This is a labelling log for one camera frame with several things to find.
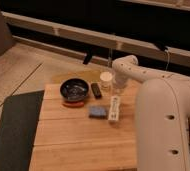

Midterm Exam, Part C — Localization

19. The white bottle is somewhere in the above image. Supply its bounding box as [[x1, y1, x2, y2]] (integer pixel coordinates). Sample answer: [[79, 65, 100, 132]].
[[108, 96, 120, 121]]

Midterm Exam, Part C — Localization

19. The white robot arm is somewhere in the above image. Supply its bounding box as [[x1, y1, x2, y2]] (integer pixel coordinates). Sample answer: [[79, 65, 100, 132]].
[[112, 55, 190, 171]]

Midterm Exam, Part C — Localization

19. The white paper cup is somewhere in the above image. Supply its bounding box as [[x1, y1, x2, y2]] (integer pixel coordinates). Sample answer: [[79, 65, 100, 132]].
[[100, 72, 113, 90]]

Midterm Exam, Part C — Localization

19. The small black rectangular block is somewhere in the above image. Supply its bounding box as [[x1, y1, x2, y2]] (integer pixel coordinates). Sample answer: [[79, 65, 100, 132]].
[[91, 83, 102, 99]]

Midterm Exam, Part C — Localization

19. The blue sponge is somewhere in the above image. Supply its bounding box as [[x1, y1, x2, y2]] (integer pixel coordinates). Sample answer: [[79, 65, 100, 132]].
[[89, 106, 107, 118]]

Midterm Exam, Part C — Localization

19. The black bowl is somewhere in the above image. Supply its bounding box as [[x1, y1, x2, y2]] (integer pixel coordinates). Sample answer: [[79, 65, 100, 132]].
[[60, 78, 89, 102]]

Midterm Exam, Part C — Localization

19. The red flat object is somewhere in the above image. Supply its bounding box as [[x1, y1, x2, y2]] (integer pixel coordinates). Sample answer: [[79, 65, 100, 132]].
[[62, 102, 84, 108]]

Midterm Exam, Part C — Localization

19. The dark grey floor mat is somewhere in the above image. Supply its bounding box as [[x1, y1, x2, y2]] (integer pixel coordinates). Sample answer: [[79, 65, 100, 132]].
[[0, 90, 44, 171]]

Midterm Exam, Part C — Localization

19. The wooden beam rail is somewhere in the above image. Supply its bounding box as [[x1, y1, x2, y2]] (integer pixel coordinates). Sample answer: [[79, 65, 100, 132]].
[[1, 11, 190, 69]]

